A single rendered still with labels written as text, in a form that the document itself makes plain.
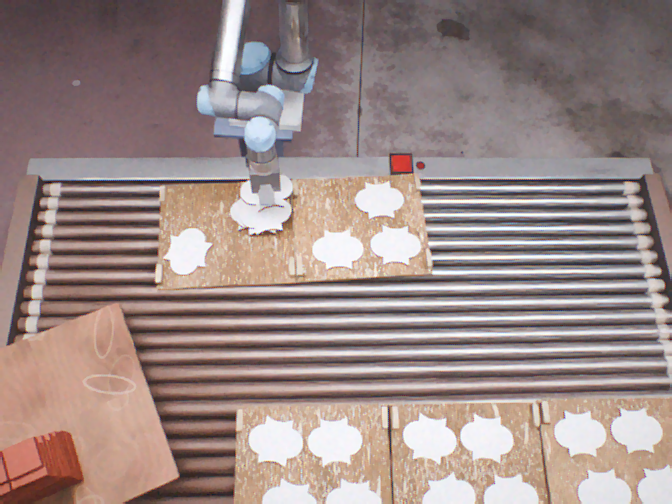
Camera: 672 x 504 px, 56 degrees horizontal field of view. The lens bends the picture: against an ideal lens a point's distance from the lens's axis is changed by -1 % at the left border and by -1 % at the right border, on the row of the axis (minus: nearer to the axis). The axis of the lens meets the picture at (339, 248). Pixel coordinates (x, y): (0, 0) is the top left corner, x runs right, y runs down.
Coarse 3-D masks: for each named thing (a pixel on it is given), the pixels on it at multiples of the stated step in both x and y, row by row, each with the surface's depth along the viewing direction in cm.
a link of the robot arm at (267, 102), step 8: (264, 88) 165; (272, 88) 165; (240, 96) 164; (248, 96) 164; (256, 96) 164; (264, 96) 164; (272, 96) 164; (280, 96) 166; (240, 104) 163; (248, 104) 163; (256, 104) 163; (264, 104) 163; (272, 104) 163; (280, 104) 166; (240, 112) 164; (248, 112) 164; (256, 112) 163; (264, 112) 162; (272, 112) 163; (280, 112) 165; (248, 120) 166; (272, 120) 162
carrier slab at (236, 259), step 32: (192, 192) 200; (224, 192) 201; (160, 224) 195; (192, 224) 196; (224, 224) 196; (288, 224) 197; (160, 256) 191; (224, 256) 192; (256, 256) 192; (288, 256) 193; (160, 288) 187; (192, 288) 188
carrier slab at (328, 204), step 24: (312, 192) 202; (336, 192) 202; (408, 192) 204; (312, 216) 199; (336, 216) 199; (360, 216) 199; (384, 216) 200; (408, 216) 200; (312, 240) 195; (360, 240) 196; (312, 264) 192; (360, 264) 193
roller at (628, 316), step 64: (64, 320) 183; (128, 320) 184; (192, 320) 185; (256, 320) 186; (320, 320) 186; (384, 320) 187; (448, 320) 188; (512, 320) 189; (576, 320) 190; (640, 320) 192
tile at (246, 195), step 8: (280, 176) 187; (248, 184) 186; (288, 184) 186; (240, 192) 185; (248, 192) 185; (280, 192) 185; (288, 192) 185; (248, 200) 184; (256, 200) 184; (280, 200) 184; (264, 208) 184
